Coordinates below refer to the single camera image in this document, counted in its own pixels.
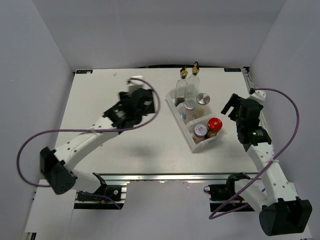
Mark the red lid sauce jar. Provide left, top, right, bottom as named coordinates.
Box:
left=205, top=117, right=223, bottom=139

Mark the silver lid white canister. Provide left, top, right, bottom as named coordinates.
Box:
left=194, top=92, right=211, bottom=119

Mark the clear glass cruet bottle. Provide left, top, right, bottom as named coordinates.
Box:
left=184, top=61, right=200, bottom=100

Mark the glass cruet dark powder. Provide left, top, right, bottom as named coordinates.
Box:
left=174, top=66, right=188, bottom=107

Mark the small jar labelled lid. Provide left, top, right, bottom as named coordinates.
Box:
left=192, top=124, right=208, bottom=144

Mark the silver shaker blue label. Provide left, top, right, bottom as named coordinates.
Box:
left=182, top=99, right=196, bottom=124

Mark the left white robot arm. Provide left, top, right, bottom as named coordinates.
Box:
left=40, top=88, right=155, bottom=200

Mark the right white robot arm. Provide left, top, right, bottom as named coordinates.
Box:
left=221, top=93, right=312, bottom=236

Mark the white plastic organizer tray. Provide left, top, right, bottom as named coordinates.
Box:
left=165, top=88, right=227, bottom=153

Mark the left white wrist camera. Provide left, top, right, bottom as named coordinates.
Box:
left=126, top=79, right=144, bottom=95

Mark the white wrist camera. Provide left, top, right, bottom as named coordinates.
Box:
left=248, top=88, right=266, bottom=105
left=126, top=79, right=144, bottom=95

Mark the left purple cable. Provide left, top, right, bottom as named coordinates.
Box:
left=16, top=77, right=161, bottom=187

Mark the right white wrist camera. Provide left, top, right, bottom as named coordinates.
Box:
left=248, top=88, right=266, bottom=105

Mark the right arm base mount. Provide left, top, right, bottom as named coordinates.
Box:
left=203, top=173, right=254, bottom=213

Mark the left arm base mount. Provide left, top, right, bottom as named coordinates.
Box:
left=73, top=183, right=127, bottom=210

